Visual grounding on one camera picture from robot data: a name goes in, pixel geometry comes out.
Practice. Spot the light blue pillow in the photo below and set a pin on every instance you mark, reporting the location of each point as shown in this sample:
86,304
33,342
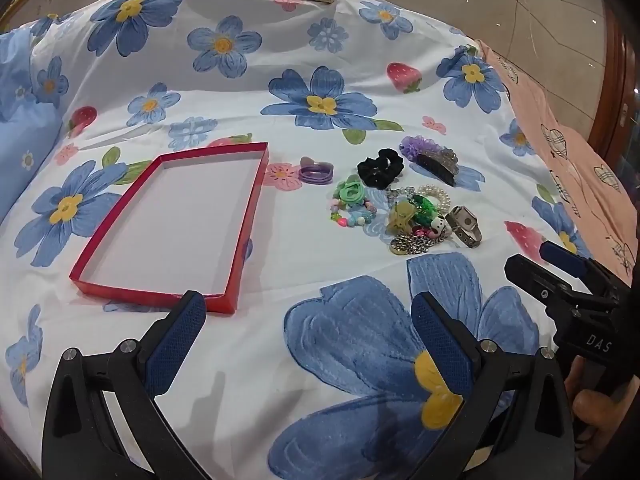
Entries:
20,135

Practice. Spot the green scrunchie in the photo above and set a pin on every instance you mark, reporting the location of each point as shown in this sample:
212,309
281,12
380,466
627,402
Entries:
422,207

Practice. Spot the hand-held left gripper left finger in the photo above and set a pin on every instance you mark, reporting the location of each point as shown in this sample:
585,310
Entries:
177,342

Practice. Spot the yellow bow hair clip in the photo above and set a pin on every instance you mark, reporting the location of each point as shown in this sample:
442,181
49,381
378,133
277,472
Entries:
400,215

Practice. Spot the blue floral bedsheet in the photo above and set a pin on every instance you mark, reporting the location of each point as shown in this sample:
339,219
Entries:
250,110

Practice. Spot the silver wrist watch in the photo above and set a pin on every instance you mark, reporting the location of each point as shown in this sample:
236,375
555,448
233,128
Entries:
465,220

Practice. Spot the red shallow cardboard box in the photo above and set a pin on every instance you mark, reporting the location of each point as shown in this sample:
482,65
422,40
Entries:
175,220

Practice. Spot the purple flower hair claw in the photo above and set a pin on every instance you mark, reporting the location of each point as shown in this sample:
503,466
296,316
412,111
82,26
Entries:
435,162

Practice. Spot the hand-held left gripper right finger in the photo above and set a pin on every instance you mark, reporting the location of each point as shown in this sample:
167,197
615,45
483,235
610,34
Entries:
440,345

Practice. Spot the pink printed blanket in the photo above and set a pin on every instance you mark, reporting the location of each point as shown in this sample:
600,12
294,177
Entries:
550,125

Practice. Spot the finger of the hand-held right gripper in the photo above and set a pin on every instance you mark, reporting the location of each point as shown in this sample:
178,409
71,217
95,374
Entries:
525,272
560,255

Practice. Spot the brown wooden furniture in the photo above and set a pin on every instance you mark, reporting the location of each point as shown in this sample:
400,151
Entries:
612,110

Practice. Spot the person's right hand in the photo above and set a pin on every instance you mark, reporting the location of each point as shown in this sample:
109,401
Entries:
592,412

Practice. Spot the black scrunchie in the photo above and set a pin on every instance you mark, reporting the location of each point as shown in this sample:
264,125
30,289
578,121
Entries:
370,172

